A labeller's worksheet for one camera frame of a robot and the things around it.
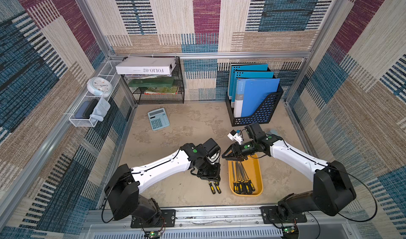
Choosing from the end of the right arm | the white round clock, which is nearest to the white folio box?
the white round clock

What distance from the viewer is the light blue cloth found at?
661 mm

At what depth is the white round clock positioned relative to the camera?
28.8 inches

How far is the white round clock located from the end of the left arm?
56cm
